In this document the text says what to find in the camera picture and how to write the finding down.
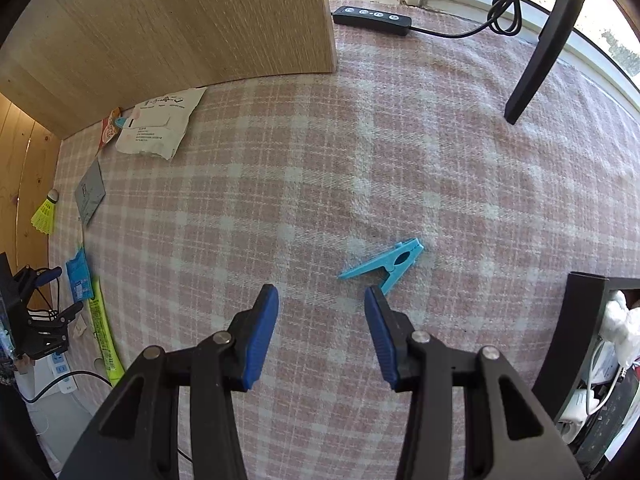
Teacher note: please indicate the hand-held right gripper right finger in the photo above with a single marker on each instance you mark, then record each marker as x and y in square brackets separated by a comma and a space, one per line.
[382, 335]

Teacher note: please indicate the large oak panel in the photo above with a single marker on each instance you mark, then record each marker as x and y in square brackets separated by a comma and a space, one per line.
[175, 25]

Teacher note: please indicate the pine plank board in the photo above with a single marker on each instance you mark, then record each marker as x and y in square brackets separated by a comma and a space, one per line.
[25, 170]

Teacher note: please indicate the white charger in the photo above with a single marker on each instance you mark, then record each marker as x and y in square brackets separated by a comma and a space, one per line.
[575, 410]

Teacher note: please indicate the yellow shuttlecock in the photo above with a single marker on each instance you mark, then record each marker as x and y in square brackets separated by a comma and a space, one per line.
[44, 212]

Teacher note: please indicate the black tripod leg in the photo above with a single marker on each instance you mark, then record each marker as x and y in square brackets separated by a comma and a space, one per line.
[545, 50]

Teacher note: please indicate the white paper bag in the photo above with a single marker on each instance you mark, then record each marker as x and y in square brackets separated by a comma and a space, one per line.
[155, 125]

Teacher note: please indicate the red creamer packet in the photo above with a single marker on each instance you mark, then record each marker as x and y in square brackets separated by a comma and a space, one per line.
[107, 132]

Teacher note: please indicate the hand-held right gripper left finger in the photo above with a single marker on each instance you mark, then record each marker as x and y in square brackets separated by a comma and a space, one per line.
[260, 335]

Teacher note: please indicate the grey foil packet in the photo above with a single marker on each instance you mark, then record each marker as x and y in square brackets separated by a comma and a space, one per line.
[90, 190]

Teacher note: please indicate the black storage box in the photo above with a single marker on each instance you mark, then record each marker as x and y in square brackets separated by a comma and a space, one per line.
[580, 310]

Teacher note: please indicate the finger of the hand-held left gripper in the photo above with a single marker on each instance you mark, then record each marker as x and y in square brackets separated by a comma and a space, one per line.
[70, 312]
[50, 275]

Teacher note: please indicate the green sachet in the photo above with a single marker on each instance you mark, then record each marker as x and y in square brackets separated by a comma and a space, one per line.
[102, 330]

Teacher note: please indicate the blue packet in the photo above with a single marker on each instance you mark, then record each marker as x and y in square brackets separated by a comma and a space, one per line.
[80, 275]

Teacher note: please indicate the white power strip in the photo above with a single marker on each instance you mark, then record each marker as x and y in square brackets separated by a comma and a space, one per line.
[62, 370]

